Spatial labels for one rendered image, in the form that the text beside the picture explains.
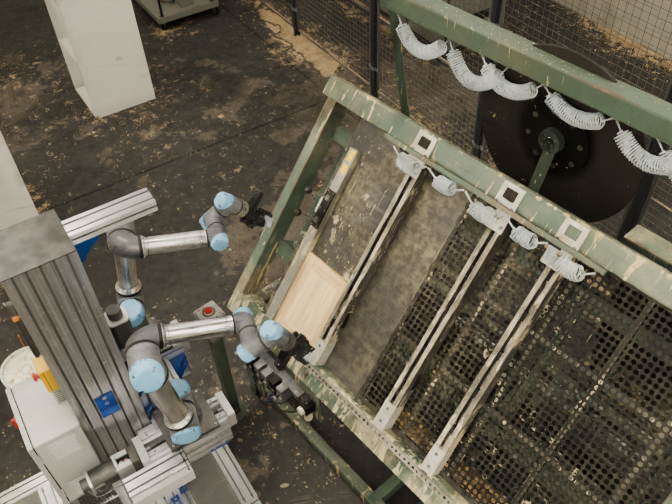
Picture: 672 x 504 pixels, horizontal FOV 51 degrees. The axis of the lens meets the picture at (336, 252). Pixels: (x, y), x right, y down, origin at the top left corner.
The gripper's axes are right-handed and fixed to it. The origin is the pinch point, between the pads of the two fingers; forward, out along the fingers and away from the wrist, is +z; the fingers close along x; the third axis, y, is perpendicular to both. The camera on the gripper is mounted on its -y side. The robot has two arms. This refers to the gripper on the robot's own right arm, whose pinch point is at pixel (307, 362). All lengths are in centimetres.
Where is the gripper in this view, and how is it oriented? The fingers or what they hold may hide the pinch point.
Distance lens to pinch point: 286.5
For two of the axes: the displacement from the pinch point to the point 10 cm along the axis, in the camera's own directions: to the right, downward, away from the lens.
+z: 4.2, 4.3, 8.0
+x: -5.4, -5.9, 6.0
